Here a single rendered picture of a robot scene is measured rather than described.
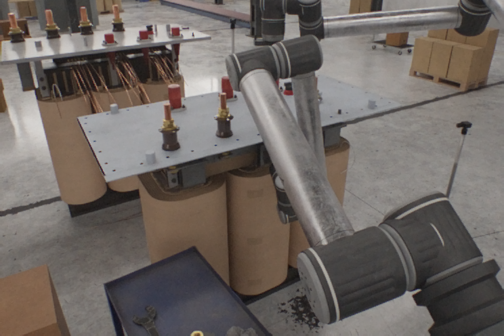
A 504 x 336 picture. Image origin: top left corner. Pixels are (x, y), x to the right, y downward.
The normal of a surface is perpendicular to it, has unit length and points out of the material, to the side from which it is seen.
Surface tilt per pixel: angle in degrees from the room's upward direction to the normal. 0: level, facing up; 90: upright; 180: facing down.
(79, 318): 0
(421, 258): 54
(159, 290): 0
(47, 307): 0
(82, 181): 90
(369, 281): 61
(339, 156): 90
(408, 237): 23
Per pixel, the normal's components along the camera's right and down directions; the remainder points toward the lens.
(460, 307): -0.57, -0.26
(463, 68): -0.83, 0.25
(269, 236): 0.51, 0.38
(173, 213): 0.09, 0.44
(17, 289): 0.00, -0.90
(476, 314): -0.39, -0.37
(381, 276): 0.14, -0.05
